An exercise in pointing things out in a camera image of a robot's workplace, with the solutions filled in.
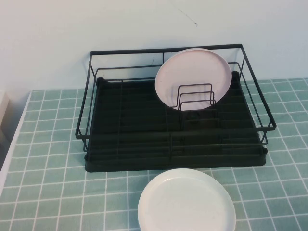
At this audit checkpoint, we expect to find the pink round plate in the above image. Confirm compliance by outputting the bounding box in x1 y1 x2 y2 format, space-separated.
154 48 233 111

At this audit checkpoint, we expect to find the white round plate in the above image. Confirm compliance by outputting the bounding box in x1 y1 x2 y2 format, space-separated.
137 168 236 231

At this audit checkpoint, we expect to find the black plastic drain tray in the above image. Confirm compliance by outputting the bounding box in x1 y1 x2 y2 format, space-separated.
84 71 268 173

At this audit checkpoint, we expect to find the green tiled table mat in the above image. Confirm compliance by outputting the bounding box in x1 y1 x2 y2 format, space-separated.
0 78 308 231

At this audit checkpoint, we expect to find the black wire plate holder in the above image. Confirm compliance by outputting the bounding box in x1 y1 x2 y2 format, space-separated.
169 83 221 154

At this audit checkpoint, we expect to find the black wire dish rack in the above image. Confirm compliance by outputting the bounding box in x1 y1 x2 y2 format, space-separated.
75 43 277 154

